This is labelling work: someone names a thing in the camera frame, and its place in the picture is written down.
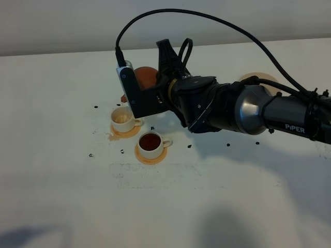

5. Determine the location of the orange coaster far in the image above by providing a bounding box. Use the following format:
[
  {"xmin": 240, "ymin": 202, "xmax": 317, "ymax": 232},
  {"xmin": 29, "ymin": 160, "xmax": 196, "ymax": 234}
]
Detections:
[{"xmin": 108, "ymin": 125, "xmax": 141, "ymax": 141}]

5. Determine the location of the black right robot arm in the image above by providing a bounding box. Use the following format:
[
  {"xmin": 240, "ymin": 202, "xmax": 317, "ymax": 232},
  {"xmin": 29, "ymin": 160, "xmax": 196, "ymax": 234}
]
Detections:
[{"xmin": 157, "ymin": 39, "xmax": 330, "ymax": 144}]

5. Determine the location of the beige round teapot coaster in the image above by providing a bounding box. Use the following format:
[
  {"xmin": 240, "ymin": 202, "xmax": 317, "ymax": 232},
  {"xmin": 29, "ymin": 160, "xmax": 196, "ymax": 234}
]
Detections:
[{"xmin": 237, "ymin": 72, "xmax": 280, "ymax": 97}]

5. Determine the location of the white teacup near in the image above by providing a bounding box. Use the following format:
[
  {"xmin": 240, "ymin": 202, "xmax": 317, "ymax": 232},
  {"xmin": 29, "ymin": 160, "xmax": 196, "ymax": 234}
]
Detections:
[{"xmin": 138, "ymin": 131, "xmax": 172, "ymax": 160}]

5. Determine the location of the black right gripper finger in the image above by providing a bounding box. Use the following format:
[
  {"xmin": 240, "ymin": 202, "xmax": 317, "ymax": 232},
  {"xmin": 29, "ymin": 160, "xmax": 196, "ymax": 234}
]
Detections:
[{"xmin": 156, "ymin": 38, "xmax": 191, "ymax": 78}]

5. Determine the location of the orange coaster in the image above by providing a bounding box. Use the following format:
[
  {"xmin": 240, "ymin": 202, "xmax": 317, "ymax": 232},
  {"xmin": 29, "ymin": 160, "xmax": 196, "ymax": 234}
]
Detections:
[
  {"xmin": 134, "ymin": 143, "xmax": 168, "ymax": 165},
  {"xmin": 108, "ymin": 125, "xmax": 141, "ymax": 141}
]

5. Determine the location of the white teacup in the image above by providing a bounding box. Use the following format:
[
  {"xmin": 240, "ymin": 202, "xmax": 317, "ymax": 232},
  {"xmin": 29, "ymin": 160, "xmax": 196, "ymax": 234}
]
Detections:
[
  {"xmin": 111, "ymin": 106, "xmax": 143, "ymax": 133},
  {"xmin": 138, "ymin": 131, "xmax": 172, "ymax": 160}
]

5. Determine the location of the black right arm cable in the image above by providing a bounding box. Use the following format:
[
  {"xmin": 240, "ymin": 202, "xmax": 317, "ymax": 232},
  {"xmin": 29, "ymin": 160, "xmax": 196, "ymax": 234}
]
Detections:
[{"xmin": 114, "ymin": 8, "xmax": 331, "ymax": 101}]

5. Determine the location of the orange coaster near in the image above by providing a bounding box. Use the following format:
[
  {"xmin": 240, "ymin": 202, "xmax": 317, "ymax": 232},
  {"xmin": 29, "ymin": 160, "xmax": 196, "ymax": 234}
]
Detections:
[{"xmin": 134, "ymin": 143, "xmax": 168, "ymax": 165}]

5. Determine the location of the white teacup far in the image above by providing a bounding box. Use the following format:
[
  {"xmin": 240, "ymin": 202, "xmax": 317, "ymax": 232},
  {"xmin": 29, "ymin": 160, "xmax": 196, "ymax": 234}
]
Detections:
[{"xmin": 111, "ymin": 106, "xmax": 143, "ymax": 133}]

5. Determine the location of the brown clay teapot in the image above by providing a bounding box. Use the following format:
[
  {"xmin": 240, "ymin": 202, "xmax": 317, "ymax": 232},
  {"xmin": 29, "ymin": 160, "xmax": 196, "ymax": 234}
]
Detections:
[{"xmin": 121, "ymin": 67, "xmax": 158, "ymax": 102}]

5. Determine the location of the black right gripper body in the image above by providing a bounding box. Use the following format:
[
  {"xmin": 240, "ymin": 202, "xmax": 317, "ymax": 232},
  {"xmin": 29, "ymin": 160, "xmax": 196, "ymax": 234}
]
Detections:
[{"xmin": 154, "ymin": 71, "xmax": 182, "ymax": 114}]

